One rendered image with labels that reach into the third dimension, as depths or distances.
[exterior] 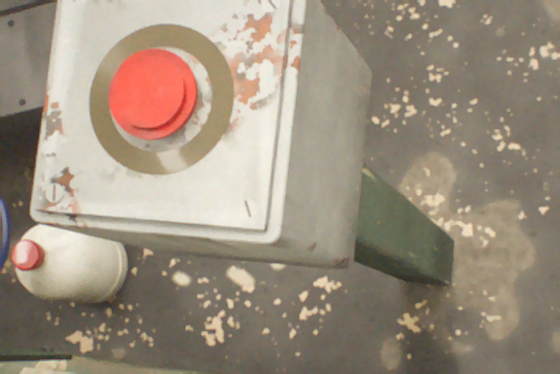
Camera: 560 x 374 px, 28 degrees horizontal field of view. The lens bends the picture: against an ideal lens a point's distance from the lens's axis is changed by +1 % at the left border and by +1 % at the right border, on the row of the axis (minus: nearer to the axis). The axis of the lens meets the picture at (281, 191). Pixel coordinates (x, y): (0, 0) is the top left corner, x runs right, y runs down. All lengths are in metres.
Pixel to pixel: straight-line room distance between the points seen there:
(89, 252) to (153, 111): 0.91
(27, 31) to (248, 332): 0.46
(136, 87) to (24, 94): 0.90
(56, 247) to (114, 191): 0.87
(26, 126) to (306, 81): 0.91
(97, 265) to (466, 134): 0.48
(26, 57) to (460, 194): 0.55
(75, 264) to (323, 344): 0.32
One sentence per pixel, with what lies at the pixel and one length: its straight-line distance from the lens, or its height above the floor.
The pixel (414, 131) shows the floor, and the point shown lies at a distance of 1.43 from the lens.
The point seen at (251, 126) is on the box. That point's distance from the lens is 0.49.
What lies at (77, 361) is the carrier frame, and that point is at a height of 0.18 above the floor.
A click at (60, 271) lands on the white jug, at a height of 0.16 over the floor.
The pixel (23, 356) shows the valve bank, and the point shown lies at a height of 0.66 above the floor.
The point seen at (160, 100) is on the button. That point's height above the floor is 0.95.
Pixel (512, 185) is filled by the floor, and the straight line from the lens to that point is 1.40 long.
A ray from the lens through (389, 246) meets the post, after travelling 0.94.
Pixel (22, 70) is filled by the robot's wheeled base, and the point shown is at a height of 0.19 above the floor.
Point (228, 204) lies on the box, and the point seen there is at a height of 0.93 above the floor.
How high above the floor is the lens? 1.39
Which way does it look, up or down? 73 degrees down
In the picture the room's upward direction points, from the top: 62 degrees counter-clockwise
